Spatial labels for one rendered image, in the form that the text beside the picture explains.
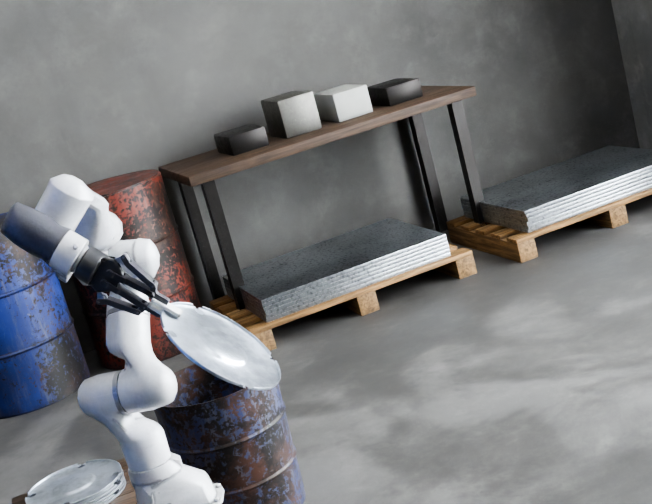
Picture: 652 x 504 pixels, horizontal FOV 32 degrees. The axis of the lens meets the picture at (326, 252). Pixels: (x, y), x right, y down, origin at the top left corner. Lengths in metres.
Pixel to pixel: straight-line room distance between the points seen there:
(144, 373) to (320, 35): 3.92
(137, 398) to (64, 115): 3.48
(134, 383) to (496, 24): 4.56
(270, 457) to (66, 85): 3.00
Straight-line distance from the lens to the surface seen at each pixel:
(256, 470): 3.62
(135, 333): 2.84
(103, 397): 2.81
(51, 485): 3.53
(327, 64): 6.45
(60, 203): 2.47
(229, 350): 2.40
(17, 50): 6.07
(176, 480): 2.87
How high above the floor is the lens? 1.65
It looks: 14 degrees down
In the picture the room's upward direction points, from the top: 15 degrees counter-clockwise
